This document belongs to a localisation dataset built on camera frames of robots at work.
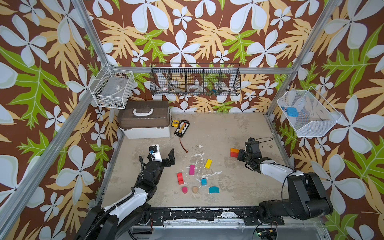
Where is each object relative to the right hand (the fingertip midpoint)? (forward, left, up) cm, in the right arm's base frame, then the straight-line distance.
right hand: (239, 152), depth 94 cm
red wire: (+8, +37, -4) cm, 38 cm away
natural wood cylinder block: (-22, +29, -3) cm, 36 cm away
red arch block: (-15, +38, -3) cm, 41 cm away
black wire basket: (+41, +27, +27) cm, 56 cm away
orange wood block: (+5, +1, -5) cm, 7 cm away
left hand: (-3, +46, +12) cm, 47 cm away
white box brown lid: (+14, +60, +17) cm, 64 cm away
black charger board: (+25, +37, -2) cm, 44 cm away
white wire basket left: (+27, +77, +31) cm, 87 cm away
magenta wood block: (-10, +31, -4) cm, 32 cm away
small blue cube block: (-17, +24, -4) cm, 30 cm away
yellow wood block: (-6, +20, -4) cm, 21 cm away
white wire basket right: (+5, -35, +23) cm, 42 cm away
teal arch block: (-22, +18, -3) cm, 29 cm away
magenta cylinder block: (-22, +35, -3) cm, 41 cm away
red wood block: (+1, +3, -5) cm, 5 cm away
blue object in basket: (+14, -29, +22) cm, 39 cm away
